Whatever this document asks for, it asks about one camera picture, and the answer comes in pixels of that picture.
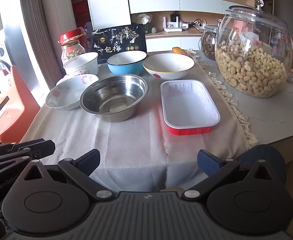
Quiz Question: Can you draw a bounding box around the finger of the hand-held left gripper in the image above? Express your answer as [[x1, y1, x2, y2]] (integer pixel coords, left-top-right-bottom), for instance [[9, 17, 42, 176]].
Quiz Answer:
[[0, 139, 56, 159], [0, 156, 32, 173]]

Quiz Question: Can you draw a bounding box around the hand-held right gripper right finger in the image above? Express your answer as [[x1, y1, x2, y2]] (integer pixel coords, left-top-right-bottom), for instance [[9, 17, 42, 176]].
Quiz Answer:
[[183, 149, 274, 200]]

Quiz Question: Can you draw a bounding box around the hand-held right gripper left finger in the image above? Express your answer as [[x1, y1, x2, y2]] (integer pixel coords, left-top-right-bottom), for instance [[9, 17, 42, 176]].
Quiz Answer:
[[24, 149, 113, 200]]

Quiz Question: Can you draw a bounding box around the red foil tray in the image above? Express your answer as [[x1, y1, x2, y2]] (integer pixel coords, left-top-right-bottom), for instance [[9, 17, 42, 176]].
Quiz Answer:
[[160, 79, 221, 135]]

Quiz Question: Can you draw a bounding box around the white floral plate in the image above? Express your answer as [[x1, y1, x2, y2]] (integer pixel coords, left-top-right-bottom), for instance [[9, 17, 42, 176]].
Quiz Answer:
[[46, 74, 99, 111]]

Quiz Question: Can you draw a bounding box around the stainless steel bowl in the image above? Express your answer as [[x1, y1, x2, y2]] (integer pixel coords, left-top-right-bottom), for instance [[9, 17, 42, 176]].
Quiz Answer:
[[79, 74, 149, 122]]

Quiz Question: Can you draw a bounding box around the white tall printed bowl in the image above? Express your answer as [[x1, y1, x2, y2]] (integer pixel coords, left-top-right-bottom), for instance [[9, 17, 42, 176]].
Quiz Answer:
[[63, 52, 99, 77]]

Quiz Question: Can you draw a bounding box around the blue enamel bowl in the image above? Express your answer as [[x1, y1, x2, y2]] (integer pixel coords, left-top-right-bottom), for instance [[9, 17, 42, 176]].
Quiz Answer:
[[106, 51, 147, 76]]

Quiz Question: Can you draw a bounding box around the white bowl with yellow rim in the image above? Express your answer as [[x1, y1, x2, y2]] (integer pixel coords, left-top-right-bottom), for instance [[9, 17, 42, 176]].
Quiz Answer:
[[143, 54, 195, 80]]

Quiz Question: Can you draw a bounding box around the orange plastic chair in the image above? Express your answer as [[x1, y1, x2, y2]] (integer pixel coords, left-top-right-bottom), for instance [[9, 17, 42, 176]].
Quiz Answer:
[[0, 65, 40, 143]]

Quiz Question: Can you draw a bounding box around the beige fringed tablecloth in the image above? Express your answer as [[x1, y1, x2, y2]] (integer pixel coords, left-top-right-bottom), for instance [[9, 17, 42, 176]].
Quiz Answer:
[[20, 50, 259, 193]]

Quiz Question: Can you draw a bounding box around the glass jar with gold lid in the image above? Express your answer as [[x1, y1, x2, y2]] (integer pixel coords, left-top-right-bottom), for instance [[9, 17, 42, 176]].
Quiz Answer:
[[61, 41, 86, 65]]

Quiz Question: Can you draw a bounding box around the large glass jar of peanuts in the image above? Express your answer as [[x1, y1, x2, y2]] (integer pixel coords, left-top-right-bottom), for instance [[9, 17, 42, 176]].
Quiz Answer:
[[215, 0, 293, 98]]

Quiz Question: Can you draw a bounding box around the orange chopstick case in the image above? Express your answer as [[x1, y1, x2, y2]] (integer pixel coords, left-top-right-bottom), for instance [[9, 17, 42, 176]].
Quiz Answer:
[[172, 47, 191, 55]]

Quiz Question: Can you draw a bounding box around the glass jar of sunflower seeds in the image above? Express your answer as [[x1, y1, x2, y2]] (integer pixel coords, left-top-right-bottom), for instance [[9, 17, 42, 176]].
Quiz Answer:
[[199, 24, 221, 60]]

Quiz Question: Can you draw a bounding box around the grey curtain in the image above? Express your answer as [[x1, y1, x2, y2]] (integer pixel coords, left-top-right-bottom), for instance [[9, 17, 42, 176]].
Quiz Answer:
[[19, 0, 69, 88]]

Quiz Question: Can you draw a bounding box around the black snack bag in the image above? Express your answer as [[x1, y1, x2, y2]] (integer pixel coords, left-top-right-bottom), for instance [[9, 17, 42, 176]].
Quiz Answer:
[[91, 25, 147, 64]]

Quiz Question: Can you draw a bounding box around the white router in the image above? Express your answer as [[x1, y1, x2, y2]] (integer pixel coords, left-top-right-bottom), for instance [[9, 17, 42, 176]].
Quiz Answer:
[[164, 17, 182, 32]]

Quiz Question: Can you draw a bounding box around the white power strip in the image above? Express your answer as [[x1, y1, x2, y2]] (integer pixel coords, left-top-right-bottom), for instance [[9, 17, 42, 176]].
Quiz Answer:
[[180, 21, 206, 29]]

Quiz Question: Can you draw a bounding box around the white shelf ornament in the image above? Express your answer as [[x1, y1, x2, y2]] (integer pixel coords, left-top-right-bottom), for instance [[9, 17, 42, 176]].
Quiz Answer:
[[133, 13, 153, 25]]

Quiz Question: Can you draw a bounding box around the white column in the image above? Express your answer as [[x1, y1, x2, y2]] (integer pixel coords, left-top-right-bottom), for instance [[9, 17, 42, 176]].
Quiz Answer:
[[84, 0, 131, 30]]

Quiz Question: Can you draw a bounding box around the white wooden television cabinet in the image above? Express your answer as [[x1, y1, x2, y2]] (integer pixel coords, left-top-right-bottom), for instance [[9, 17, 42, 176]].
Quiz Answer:
[[126, 0, 274, 53]]

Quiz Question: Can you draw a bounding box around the red pedestal bin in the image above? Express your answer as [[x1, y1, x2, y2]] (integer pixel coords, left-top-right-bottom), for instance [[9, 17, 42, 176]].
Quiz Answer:
[[59, 29, 87, 46]]

